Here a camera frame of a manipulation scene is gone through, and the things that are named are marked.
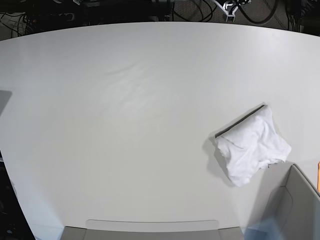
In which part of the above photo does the grey tray at bottom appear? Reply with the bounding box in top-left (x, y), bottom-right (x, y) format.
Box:
top-left (61, 219), bottom-right (244, 240)

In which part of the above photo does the grey box at right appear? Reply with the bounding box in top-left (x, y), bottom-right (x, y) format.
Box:
top-left (265, 164), bottom-right (320, 240)

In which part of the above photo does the black cable loop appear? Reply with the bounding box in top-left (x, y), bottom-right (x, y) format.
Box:
top-left (236, 0), bottom-right (280, 25)

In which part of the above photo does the white T-shirt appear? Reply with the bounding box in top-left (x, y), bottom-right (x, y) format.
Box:
top-left (215, 105), bottom-right (292, 187)

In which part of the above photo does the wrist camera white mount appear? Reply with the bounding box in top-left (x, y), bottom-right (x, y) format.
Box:
top-left (213, 0), bottom-right (252, 22)

